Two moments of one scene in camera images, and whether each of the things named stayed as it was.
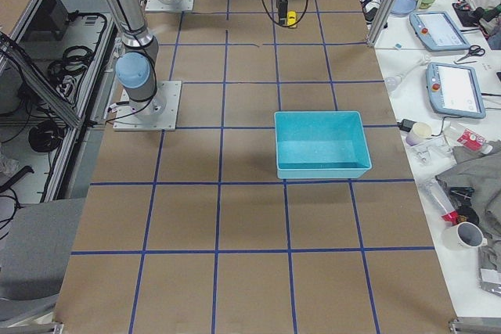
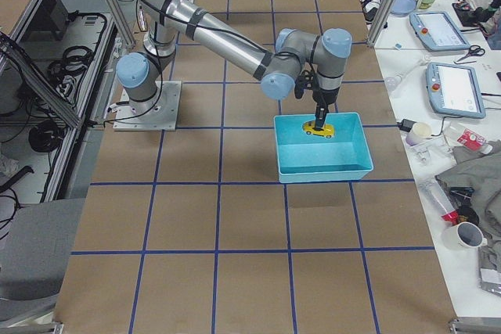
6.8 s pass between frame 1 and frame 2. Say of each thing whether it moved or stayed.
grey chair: stayed
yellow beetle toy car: moved
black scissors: stayed
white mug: stayed
